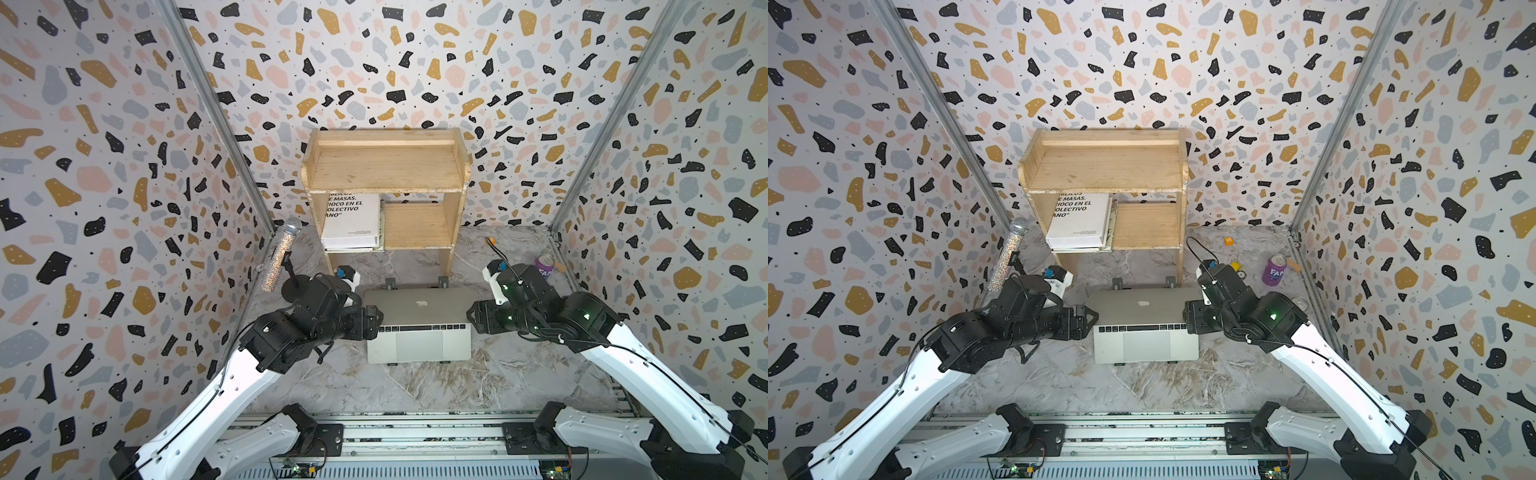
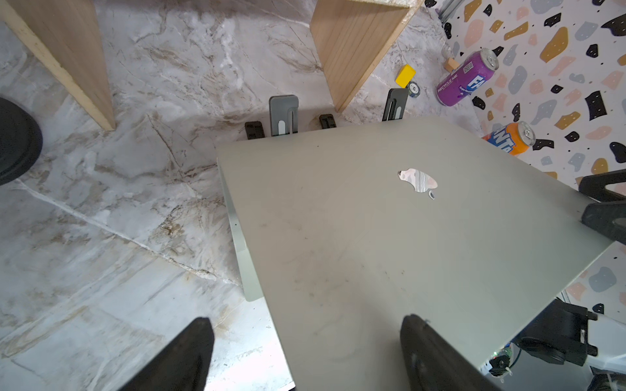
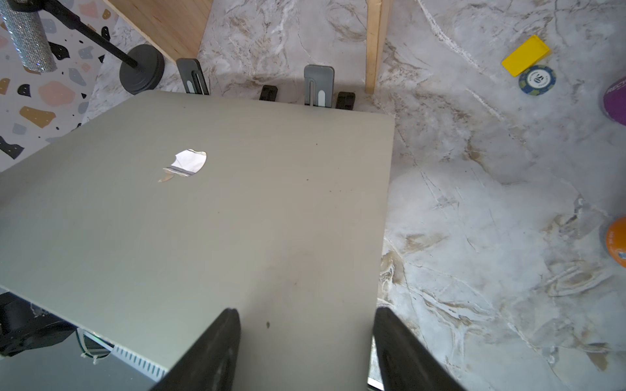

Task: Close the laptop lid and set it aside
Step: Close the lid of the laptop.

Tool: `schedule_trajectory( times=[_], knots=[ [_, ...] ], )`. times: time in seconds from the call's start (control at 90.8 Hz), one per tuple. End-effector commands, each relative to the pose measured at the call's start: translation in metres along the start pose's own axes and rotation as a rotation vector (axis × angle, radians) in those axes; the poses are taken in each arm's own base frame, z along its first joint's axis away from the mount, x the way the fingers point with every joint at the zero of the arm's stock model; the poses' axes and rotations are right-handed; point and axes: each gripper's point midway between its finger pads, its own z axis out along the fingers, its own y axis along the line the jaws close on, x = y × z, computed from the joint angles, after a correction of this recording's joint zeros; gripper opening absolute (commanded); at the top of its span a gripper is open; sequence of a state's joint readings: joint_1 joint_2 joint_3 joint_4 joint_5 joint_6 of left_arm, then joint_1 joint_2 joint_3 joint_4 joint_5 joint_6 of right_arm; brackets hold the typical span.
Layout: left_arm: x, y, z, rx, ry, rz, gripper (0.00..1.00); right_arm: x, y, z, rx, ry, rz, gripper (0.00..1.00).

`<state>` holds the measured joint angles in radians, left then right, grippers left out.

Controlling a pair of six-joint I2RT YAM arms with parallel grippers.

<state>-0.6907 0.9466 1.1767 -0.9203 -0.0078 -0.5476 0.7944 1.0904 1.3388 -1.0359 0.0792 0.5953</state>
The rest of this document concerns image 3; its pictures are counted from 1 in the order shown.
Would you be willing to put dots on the blue green poker chip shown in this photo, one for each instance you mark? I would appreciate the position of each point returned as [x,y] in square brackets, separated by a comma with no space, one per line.
[537,80]

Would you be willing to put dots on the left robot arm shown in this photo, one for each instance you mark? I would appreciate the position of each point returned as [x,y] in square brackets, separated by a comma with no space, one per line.
[25,326]

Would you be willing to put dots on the silver laptop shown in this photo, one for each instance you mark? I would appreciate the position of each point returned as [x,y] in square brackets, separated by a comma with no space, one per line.
[144,224]

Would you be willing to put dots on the wooden shelf unit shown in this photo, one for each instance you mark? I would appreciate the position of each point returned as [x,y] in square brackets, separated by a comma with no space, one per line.
[184,29]

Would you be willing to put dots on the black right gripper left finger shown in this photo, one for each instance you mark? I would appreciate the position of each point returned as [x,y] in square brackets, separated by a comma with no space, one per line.
[210,363]

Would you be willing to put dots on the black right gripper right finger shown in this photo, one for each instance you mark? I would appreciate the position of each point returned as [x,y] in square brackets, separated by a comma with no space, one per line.
[404,363]

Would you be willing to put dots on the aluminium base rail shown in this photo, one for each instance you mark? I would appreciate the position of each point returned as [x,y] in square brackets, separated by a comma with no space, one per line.
[96,349]

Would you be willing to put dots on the purple grape soda can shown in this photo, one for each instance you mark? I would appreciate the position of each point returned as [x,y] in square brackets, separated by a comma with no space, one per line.
[614,101]

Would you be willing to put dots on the yellow wedge block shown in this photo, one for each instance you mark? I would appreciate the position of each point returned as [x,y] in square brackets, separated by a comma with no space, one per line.
[526,55]

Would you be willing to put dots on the glitter microphone on stand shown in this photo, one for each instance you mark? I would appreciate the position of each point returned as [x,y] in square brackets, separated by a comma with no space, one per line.
[73,39]

